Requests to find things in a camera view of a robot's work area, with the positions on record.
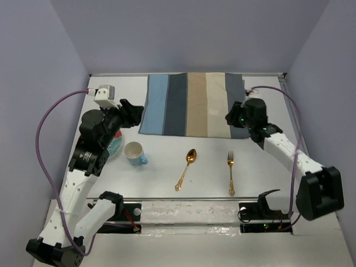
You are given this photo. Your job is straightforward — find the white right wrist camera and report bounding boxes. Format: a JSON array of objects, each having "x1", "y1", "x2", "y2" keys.
[{"x1": 245, "y1": 88, "x2": 259, "y2": 100}]

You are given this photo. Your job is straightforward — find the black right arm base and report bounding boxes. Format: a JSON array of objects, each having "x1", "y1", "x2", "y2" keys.
[{"x1": 237, "y1": 189, "x2": 293, "y2": 234}]

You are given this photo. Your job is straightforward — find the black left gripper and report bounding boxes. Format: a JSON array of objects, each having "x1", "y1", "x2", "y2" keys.
[{"x1": 100, "y1": 98, "x2": 144, "y2": 147}]

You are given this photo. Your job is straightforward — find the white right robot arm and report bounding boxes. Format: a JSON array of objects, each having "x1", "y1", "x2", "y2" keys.
[{"x1": 225, "y1": 98, "x2": 344, "y2": 221}]

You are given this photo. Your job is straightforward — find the blue white mug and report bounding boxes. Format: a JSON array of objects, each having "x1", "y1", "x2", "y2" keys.
[{"x1": 124, "y1": 142, "x2": 148, "y2": 166}]

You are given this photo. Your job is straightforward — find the striped blue beige cloth placemat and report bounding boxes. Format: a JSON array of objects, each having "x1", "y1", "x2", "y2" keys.
[{"x1": 139, "y1": 72, "x2": 249, "y2": 139}]

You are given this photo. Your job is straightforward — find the red floral plate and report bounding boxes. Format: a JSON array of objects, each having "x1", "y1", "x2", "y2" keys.
[{"x1": 107, "y1": 130, "x2": 122, "y2": 159}]

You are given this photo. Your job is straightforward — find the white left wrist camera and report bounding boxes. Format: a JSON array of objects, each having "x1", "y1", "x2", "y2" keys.
[{"x1": 94, "y1": 85, "x2": 118, "y2": 109}]

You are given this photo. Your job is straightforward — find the gold spoon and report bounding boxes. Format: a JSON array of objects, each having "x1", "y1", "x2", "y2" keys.
[{"x1": 175, "y1": 149, "x2": 197, "y2": 191}]

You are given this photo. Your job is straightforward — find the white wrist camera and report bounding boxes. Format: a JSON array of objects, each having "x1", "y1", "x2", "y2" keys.
[
  {"x1": 94, "y1": 85, "x2": 118, "y2": 109},
  {"x1": 245, "y1": 88, "x2": 259, "y2": 100}
]

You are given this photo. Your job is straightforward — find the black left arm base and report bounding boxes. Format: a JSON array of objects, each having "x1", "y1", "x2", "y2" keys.
[{"x1": 97, "y1": 202, "x2": 142, "y2": 234}]

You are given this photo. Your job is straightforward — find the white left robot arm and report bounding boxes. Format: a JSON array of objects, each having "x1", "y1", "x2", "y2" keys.
[{"x1": 26, "y1": 99, "x2": 144, "y2": 266}]

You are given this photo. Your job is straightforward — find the gold fork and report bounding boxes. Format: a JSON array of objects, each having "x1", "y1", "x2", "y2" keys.
[{"x1": 227, "y1": 151, "x2": 235, "y2": 196}]

